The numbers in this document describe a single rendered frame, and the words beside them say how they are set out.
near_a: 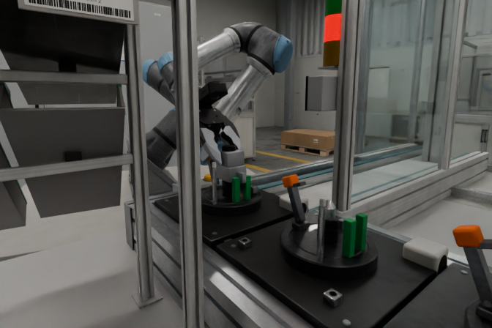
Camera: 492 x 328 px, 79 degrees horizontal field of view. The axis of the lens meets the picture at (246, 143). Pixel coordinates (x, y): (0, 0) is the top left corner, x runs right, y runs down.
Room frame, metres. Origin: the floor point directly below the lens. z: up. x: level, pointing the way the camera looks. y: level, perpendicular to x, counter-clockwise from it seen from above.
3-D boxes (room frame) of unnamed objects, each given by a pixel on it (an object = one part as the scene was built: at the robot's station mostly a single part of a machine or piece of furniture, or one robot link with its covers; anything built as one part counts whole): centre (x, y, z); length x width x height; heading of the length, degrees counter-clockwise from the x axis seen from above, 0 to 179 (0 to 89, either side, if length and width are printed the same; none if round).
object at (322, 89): (0.64, -0.19, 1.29); 0.12 x 0.05 x 0.25; 128
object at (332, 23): (0.64, -0.19, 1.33); 0.05 x 0.05 x 0.05
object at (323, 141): (6.42, -1.47, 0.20); 1.20 x 0.80 x 0.41; 41
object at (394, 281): (0.41, -0.12, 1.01); 0.24 x 0.24 x 0.13; 38
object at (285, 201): (0.60, -0.10, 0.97); 0.05 x 0.05 x 0.04; 38
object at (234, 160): (0.61, 0.03, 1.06); 0.08 x 0.04 x 0.07; 38
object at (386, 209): (0.78, -0.21, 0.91); 0.84 x 0.28 x 0.10; 128
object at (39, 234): (1.04, 0.35, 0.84); 0.90 x 0.70 x 0.03; 111
